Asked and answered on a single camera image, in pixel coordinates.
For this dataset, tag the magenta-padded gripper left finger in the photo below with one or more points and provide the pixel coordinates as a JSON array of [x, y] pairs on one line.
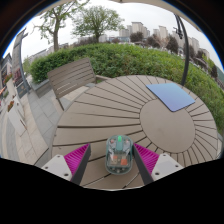
[[73, 160]]

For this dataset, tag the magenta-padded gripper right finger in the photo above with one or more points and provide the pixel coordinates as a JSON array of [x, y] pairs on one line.
[[148, 160]]

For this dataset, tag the transparent computer mouse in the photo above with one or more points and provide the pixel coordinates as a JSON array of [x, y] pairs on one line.
[[118, 156]]

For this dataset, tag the blue mouse pad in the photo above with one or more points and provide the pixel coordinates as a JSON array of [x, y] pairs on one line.
[[171, 96]]

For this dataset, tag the white planter with flowers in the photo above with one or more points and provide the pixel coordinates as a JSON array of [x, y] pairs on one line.
[[15, 116]]

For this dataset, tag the slatted wooden chair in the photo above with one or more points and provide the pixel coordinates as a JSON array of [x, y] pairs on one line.
[[70, 77]]

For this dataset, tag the tall dark sign board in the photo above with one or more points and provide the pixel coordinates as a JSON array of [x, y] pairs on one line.
[[18, 66]]

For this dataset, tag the curved black umbrella pole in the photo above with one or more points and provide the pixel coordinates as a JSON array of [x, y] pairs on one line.
[[187, 53]]

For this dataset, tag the distant apartment buildings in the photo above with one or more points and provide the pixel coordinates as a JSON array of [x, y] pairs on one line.
[[136, 27]]

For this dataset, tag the thin sparse tree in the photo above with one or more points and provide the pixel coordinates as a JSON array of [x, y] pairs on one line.
[[55, 26]]

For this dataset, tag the round leafy tree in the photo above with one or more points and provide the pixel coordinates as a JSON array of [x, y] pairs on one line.
[[96, 19]]

